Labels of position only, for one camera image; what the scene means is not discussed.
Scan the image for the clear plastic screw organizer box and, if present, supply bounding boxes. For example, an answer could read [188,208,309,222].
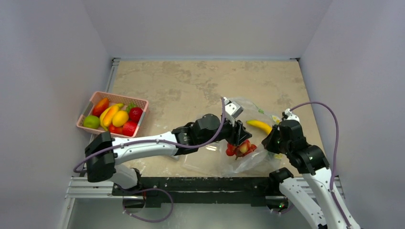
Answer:
[181,143,223,177]

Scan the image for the yellow fake banana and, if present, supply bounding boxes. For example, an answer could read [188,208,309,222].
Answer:
[100,104,124,131]

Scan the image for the red orange fake mango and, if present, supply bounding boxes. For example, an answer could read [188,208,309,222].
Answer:
[92,98,110,117]

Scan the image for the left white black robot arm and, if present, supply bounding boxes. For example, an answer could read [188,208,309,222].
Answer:
[85,114,252,195]

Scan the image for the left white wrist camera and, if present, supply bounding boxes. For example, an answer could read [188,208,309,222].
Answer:
[224,97,244,126]

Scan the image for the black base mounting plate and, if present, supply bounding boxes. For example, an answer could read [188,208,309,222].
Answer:
[112,177,292,209]

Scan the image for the green fake grapes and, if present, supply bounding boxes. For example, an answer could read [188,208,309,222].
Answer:
[125,103,137,113]

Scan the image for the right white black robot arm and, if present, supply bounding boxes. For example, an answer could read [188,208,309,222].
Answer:
[262,120,361,229]

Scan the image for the red fake strawberries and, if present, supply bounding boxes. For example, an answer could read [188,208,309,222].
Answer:
[108,124,123,135]

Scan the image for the green fake apple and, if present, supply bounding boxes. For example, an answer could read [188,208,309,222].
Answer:
[83,115,100,129]

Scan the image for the red fake apple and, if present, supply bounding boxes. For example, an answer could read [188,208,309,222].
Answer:
[122,121,138,137]

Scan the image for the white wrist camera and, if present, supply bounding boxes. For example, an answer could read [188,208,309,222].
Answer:
[281,108,300,123]
[224,97,244,126]

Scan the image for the red fake round fruit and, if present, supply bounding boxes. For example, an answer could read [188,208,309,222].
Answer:
[128,107,143,123]

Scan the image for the red fake fruits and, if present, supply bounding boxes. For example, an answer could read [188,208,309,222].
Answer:
[225,140,257,160]

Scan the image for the yellow fake fruit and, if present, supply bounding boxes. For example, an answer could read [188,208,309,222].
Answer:
[246,120,272,135]

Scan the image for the orange yellow fake mango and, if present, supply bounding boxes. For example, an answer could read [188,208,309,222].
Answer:
[102,105,121,127]

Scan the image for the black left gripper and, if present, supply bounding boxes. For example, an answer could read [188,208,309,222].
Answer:
[199,114,251,147]

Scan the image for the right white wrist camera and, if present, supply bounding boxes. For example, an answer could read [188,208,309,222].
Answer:
[281,108,300,123]

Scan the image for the yellow fake lemon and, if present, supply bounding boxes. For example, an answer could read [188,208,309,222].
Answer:
[112,110,129,127]

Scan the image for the translucent printed plastic bag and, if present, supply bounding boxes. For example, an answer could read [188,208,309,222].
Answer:
[218,97,282,177]

